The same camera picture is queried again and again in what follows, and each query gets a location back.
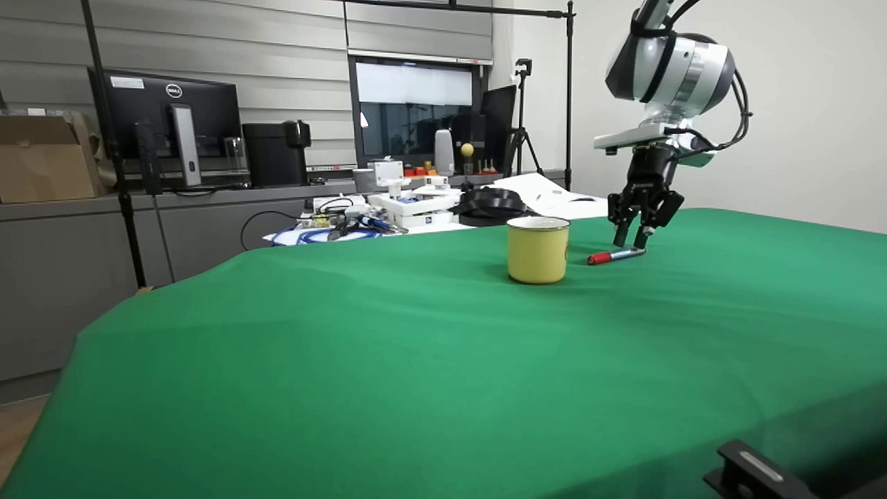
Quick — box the black clamp mount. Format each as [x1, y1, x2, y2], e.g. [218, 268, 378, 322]
[700, 439, 819, 499]

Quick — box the grey desk cabinet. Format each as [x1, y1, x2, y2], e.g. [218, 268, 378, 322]
[0, 184, 356, 383]

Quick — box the black cable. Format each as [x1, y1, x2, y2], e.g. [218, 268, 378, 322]
[237, 207, 298, 253]

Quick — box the yellow enamel cup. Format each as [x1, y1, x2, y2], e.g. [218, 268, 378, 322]
[503, 213, 571, 289]

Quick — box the green tablecloth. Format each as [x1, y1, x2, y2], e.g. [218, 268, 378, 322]
[0, 207, 887, 499]

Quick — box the brown cardboard box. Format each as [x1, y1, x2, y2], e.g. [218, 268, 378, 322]
[0, 113, 109, 206]

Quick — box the blue and white cloth item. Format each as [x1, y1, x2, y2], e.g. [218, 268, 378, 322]
[261, 220, 399, 249]

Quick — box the black Dell monitor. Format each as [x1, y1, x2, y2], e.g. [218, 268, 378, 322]
[89, 67, 251, 192]

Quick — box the black frame pole with crossbar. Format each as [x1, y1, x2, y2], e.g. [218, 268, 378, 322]
[341, 0, 578, 192]

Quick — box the white box stack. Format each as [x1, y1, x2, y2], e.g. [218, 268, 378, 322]
[383, 184, 466, 234]

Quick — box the grey marker with red cap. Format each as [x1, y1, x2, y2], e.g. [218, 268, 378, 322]
[585, 243, 649, 268]

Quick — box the black camera tripod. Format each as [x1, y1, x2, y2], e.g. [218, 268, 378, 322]
[500, 56, 547, 177]

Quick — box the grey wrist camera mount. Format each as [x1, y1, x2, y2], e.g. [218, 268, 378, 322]
[589, 121, 714, 169]

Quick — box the white paper sheet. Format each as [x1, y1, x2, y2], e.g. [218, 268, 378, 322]
[492, 173, 615, 224]

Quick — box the large dark screen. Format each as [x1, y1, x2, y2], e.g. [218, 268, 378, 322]
[349, 56, 489, 176]

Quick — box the black side monitor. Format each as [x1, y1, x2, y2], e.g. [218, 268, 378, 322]
[478, 83, 520, 176]

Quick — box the black computer case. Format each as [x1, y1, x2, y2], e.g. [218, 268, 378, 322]
[241, 120, 312, 188]

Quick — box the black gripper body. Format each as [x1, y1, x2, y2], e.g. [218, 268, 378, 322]
[622, 142, 678, 201]

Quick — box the white speaker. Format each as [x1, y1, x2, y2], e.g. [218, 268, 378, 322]
[432, 128, 457, 177]

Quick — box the small white box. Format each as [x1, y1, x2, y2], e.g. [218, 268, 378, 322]
[371, 156, 406, 187]

